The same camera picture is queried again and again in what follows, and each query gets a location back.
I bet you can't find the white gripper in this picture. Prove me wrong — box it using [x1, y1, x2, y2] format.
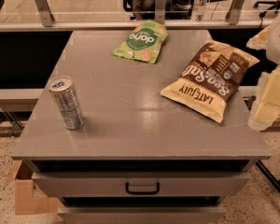
[246, 14, 280, 131]

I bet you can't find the green rice chip bag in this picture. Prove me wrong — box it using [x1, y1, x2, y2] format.
[113, 21, 168, 63]

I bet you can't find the brown yellow chip bag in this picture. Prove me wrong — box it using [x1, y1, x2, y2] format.
[161, 40, 259, 123]

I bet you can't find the clear water bottle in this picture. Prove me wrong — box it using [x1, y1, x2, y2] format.
[191, 0, 208, 22]

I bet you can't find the grey drawer cabinet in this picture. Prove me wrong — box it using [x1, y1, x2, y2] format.
[12, 30, 270, 224]

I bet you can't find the silver drink can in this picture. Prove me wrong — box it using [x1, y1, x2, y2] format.
[49, 75, 84, 130]

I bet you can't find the metal railing with glass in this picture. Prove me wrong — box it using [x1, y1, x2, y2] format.
[0, 0, 280, 33]

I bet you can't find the cardboard box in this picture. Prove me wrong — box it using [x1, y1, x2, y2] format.
[4, 161, 63, 216]

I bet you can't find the black drawer handle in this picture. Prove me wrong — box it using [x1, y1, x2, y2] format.
[125, 182, 161, 195]

